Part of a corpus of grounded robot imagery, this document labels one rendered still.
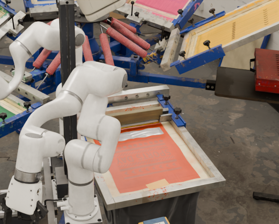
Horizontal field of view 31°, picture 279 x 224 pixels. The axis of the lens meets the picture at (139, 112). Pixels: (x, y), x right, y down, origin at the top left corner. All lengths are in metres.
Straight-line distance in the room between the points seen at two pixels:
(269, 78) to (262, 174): 1.23
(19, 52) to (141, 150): 0.97
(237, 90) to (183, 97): 1.83
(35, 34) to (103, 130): 0.46
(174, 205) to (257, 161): 1.86
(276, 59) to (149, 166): 1.30
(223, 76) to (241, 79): 0.12
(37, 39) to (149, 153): 0.96
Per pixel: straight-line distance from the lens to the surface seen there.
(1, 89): 1.93
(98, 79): 1.62
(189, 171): 2.51
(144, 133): 2.74
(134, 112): 2.73
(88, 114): 1.79
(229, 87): 3.30
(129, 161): 2.54
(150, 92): 2.99
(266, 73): 3.21
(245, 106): 5.05
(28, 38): 1.94
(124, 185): 2.39
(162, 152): 2.61
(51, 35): 1.91
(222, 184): 2.44
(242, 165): 4.23
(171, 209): 2.54
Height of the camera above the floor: 2.48
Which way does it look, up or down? 31 degrees down
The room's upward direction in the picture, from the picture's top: 3 degrees clockwise
